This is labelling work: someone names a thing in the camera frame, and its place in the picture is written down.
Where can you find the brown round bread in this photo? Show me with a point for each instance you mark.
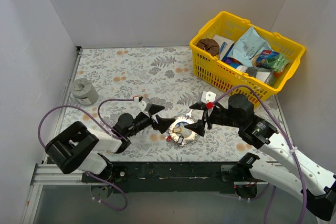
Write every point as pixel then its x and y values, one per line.
pixel 209 45

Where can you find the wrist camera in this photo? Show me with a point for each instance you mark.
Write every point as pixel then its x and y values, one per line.
pixel 143 103
pixel 206 99

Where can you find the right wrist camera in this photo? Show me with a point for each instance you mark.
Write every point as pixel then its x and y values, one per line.
pixel 206 99

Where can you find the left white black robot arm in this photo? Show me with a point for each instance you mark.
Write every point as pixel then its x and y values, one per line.
pixel 79 147

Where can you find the red key tag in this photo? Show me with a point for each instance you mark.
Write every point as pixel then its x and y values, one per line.
pixel 168 138

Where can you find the green wrapped package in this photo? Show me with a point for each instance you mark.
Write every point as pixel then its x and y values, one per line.
pixel 273 60

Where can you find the floral patterned table mat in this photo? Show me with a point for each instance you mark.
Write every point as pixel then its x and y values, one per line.
pixel 165 76

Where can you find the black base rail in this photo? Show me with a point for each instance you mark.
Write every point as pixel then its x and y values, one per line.
pixel 157 177

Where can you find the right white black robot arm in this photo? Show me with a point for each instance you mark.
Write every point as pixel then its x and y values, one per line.
pixel 300 176

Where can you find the yellow key tag with key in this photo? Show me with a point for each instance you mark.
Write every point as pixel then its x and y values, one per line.
pixel 177 130

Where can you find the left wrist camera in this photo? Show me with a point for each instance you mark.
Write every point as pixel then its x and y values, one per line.
pixel 143 103

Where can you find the grey tape roll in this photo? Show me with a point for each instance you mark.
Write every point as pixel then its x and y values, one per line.
pixel 84 92

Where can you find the light blue chips bag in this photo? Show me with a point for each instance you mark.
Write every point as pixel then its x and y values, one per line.
pixel 248 47

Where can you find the white box in basket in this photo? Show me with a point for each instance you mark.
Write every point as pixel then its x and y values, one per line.
pixel 225 46

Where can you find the yellow plastic shopping basket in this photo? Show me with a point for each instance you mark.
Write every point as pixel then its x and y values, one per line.
pixel 225 69

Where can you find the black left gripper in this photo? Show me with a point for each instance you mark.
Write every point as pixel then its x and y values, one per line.
pixel 151 116

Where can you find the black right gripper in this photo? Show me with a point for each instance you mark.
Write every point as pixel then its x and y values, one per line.
pixel 206 116

